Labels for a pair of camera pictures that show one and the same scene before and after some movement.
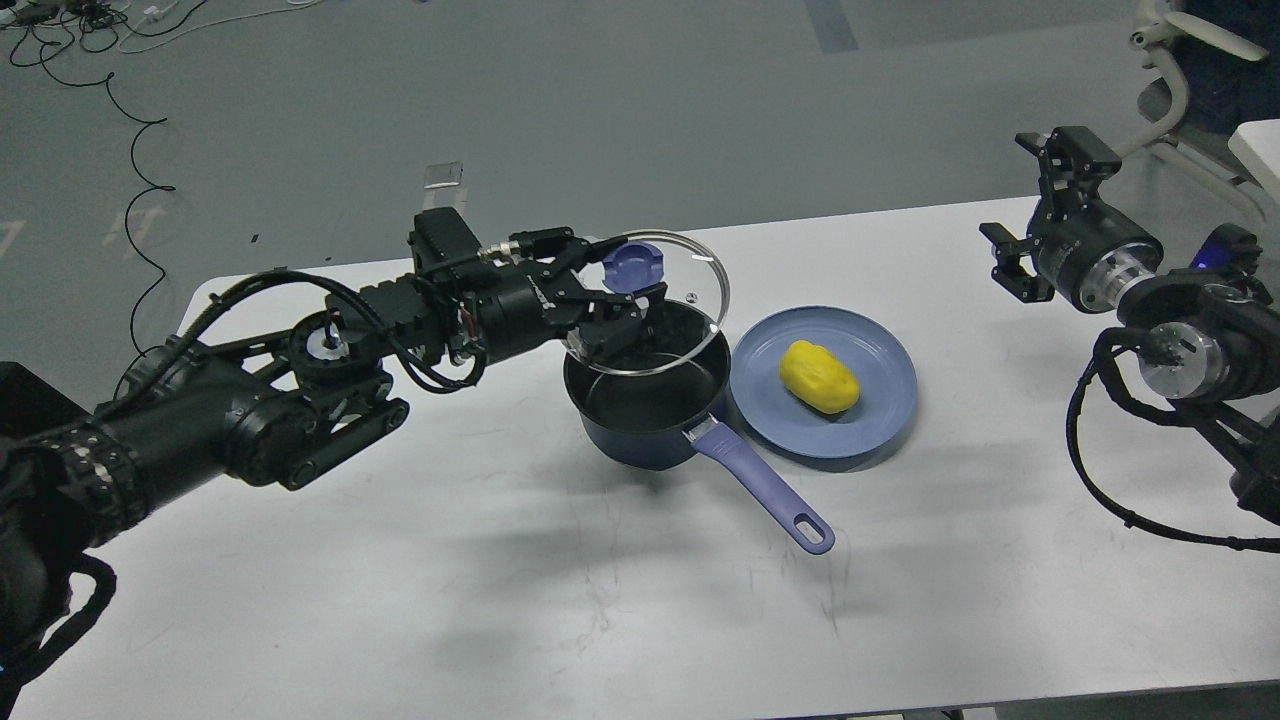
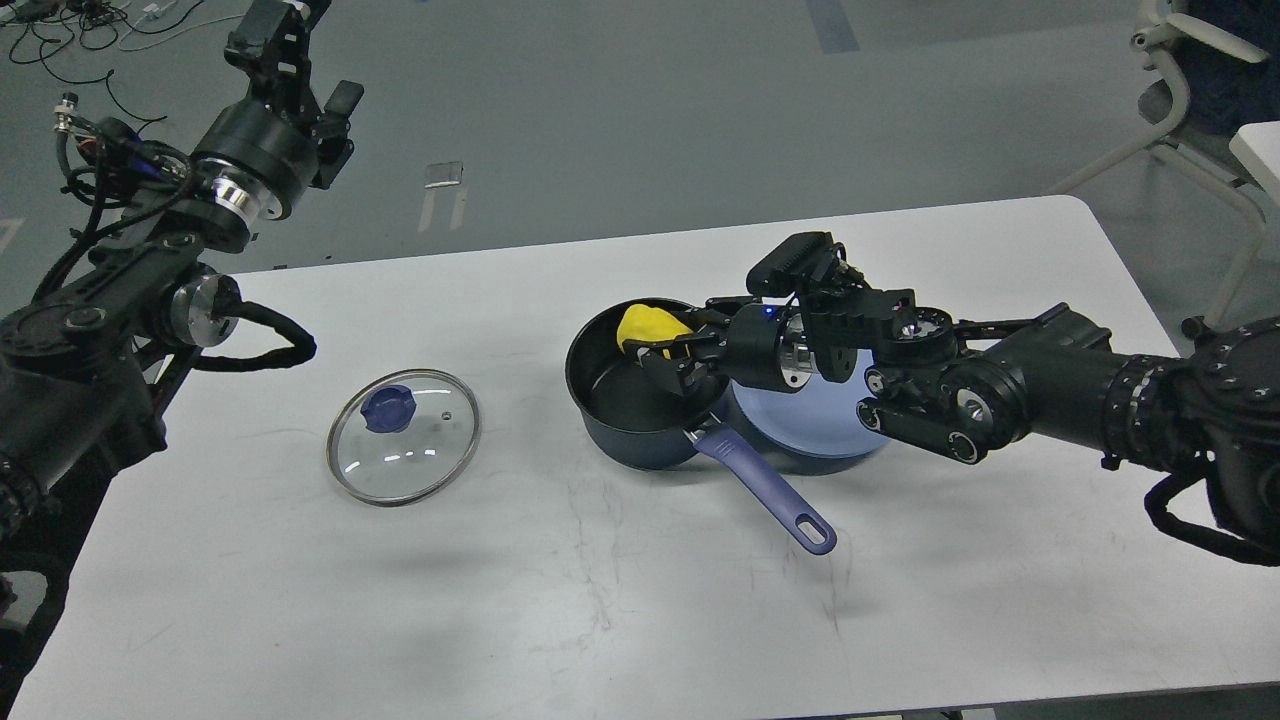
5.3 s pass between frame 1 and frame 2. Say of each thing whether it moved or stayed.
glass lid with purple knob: moved
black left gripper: moved
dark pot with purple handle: stayed
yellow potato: moved
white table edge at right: stayed
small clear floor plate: stayed
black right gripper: moved
